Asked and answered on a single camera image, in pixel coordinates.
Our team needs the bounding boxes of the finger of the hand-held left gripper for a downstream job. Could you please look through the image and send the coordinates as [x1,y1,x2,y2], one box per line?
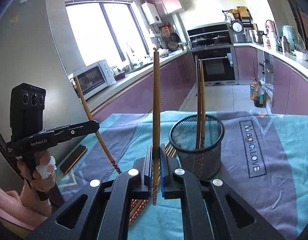
[57,120,100,143]

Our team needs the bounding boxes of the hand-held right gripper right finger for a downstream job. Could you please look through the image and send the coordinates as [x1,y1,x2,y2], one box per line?
[159,144,287,240]

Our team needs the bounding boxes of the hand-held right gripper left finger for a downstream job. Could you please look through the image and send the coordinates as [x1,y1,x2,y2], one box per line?
[26,145,154,240]

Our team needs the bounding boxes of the red-tipped wooden chopstick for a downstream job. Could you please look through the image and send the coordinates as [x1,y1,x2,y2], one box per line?
[199,59,206,148]
[153,51,160,205]
[74,76,122,174]

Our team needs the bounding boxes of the black mesh utensil holder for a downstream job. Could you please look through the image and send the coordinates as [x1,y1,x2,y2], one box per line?
[169,114,225,180]

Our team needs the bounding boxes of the bunch of wooden chopsticks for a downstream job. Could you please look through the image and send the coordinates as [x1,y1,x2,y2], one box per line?
[129,141,177,225]

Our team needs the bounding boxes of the person's left forearm pink sleeve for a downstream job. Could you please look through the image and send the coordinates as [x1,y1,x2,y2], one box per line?
[0,182,53,232]

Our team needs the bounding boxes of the person's left hand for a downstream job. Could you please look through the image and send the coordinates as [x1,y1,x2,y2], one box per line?
[17,151,57,193]

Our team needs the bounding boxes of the dark smartphone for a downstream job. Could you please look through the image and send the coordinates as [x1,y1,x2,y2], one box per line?
[59,144,88,175]

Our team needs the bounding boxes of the white microwave oven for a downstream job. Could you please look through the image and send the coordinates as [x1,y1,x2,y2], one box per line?
[73,59,116,100]

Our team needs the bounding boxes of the grey refrigerator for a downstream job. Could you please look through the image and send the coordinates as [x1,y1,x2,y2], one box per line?
[0,0,99,200]

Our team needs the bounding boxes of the chrome sink faucet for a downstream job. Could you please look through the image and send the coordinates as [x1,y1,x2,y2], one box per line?
[125,50,134,70]

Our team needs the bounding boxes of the teal grey printed tablecloth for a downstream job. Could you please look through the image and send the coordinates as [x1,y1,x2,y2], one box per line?
[54,111,308,240]

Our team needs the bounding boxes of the pink base cabinets with sink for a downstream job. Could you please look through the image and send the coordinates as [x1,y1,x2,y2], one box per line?
[90,50,197,123]

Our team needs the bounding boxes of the kitchen window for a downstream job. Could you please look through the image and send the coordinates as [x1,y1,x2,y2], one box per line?
[65,1,149,72]

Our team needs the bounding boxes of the built-in black oven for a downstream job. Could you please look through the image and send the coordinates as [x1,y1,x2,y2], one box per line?
[194,45,239,85]

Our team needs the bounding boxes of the yellow cooking oil bottle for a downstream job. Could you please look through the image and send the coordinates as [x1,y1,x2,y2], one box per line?
[249,77,259,102]

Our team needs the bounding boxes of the dark sauce bottle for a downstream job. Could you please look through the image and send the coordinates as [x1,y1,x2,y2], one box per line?
[253,82,265,108]

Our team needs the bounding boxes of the clear plastic bag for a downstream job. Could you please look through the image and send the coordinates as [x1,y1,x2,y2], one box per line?
[259,79,273,100]

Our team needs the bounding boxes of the white water heater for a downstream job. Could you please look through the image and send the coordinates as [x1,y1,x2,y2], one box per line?
[141,1,161,25]

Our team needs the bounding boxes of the black range hood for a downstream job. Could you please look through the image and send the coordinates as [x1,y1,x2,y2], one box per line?
[187,22,232,49]

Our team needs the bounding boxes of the white rice cooker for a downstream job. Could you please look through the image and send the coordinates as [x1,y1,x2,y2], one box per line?
[230,19,248,43]

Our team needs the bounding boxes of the stainless steel stockpot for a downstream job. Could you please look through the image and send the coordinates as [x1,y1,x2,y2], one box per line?
[249,29,266,43]

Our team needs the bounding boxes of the steel thermos flask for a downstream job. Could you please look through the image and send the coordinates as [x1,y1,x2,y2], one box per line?
[280,36,291,53]

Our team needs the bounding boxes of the pink kettle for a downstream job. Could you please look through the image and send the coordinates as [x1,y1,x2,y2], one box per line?
[265,20,277,34]

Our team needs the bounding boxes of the pale green appliance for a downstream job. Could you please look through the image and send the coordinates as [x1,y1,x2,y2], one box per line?
[282,25,303,53]

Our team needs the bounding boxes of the pink wall cabinet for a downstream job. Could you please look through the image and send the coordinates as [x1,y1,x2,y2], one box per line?
[146,0,183,15]

